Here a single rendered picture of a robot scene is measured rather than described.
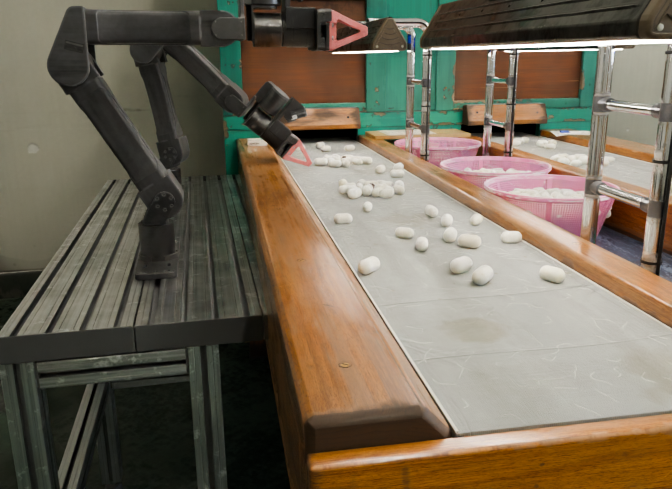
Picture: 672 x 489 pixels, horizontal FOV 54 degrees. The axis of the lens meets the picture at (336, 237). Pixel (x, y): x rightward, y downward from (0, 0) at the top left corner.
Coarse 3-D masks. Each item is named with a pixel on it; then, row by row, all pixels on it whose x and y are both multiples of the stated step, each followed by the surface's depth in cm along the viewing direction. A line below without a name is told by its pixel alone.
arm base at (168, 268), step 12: (144, 228) 115; (156, 228) 115; (168, 228) 116; (144, 240) 116; (156, 240) 115; (168, 240) 117; (144, 252) 116; (156, 252) 116; (168, 252) 117; (144, 264) 115; (156, 264) 115; (168, 264) 115; (144, 276) 110; (156, 276) 110; (168, 276) 110
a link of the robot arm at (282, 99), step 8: (264, 88) 165; (272, 88) 164; (232, 96) 164; (256, 96) 166; (264, 96) 165; (272, 96) 164; (280, 96) 164; (232, 104) 164; (240, 104) 164; (248, 104) 165; (264, 104) 165; (272, 104) 165; (280, 104) 165; (240, 112) 165; (272, 112) 166
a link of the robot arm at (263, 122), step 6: (252, 108) 167; (258, 108) 167; (246, 114) 168; (252, 114) 166; (258, 114) 166; (264, 114) 168; (270, 114) 167; (246, 120) 167; (252, 120) 166; (258, 120) 166; (264, 120) 167; (270, 120) 168; (252, 126) 167; (258, 126) 167; (264, 126) 167; (258, 132) 168
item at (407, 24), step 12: (408, 24) 166; (420, 24) 166; (408, 36) 182; (408, 48) 183; (408, 60) 184; (408, 72) 184; (408, 84) 185; (420, 84) 175; (408, 96) 186; (408, 108) 187; (408, 120) 188; (408, 132) 189; (408, 144) 190; (420, 156) 177
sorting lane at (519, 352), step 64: (320, 192) 144; (384, 256) 98; (448, 256) 97; (512, 256) 97; (384, 320) 74; (448, 320) 74; (512, 320) 74; (576, 320) 74; (640, 320) 73; (448, 384) 60; (512, 384) 59; (576, 384) 59; (640, 384) 59
